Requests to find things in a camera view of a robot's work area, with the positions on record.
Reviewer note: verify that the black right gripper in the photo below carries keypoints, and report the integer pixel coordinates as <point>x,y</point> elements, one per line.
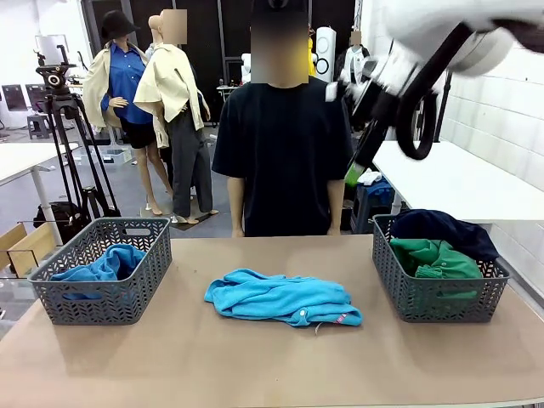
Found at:
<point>378,115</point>

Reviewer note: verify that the navy blue garment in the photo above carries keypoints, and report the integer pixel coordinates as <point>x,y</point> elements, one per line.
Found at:
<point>459,234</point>

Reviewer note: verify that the green garment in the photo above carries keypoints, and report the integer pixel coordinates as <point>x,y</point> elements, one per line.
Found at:
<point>446,261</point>

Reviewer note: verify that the blue garment with pink tag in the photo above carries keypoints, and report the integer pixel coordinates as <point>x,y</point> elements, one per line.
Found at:
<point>276,297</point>

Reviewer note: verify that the person's left forearm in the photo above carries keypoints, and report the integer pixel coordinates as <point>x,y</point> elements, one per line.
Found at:
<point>336,208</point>

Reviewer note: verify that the person's right forearm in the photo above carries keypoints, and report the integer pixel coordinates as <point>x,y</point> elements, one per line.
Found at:
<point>236,208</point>

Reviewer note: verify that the small white cloth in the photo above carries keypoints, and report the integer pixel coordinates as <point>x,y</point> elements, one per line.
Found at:
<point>370,176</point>

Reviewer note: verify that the dark stool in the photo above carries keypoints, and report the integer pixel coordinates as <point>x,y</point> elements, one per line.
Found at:
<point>365,212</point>

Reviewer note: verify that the person in black T-shirt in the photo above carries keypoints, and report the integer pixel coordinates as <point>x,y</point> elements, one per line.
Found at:
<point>280,161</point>

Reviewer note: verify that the thin black light stand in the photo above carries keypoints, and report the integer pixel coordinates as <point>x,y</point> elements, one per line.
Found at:
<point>444,110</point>

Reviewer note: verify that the background figure in white jacket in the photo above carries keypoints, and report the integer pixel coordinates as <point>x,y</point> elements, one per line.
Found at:
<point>353,59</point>

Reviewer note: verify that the large white table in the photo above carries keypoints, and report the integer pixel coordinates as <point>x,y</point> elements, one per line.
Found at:
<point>467,183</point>

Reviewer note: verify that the white tower air conditioner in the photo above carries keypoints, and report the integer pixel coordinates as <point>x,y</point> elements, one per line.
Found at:
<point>325,55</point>

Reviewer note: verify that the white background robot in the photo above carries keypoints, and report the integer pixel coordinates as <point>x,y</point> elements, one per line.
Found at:
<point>246,68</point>

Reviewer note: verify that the background work desk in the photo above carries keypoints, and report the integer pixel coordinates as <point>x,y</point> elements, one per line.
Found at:
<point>225,88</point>

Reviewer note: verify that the grey perforated plastic basket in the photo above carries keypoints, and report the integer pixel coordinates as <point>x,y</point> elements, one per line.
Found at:
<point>446,308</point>
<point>106,310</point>

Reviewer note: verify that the mannequin cream jacket grey trousers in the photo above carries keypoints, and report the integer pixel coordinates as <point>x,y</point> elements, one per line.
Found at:
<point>170,85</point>

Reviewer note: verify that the clear floor storage box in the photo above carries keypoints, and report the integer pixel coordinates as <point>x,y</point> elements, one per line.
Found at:
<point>117,156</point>

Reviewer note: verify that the mannequin blue shirt black hat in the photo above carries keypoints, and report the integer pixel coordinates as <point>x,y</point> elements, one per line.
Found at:
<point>123,85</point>

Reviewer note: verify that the black floor bag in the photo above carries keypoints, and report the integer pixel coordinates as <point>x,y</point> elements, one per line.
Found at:
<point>68,225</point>

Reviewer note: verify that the grey plastic stool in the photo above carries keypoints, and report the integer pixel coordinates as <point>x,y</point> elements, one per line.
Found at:
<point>38,125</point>

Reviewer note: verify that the wooden crate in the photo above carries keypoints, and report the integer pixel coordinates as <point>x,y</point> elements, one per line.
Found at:
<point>36,246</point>

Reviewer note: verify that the white board on stand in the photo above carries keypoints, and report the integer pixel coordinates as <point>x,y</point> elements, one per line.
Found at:
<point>50,49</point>

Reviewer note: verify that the small white table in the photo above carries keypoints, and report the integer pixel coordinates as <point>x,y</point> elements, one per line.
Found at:
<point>25,159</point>

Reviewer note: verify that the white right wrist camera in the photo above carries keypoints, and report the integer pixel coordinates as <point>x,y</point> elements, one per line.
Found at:
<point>336,91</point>

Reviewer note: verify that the black camera tripod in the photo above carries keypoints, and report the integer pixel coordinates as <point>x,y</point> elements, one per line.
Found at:
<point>57,78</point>

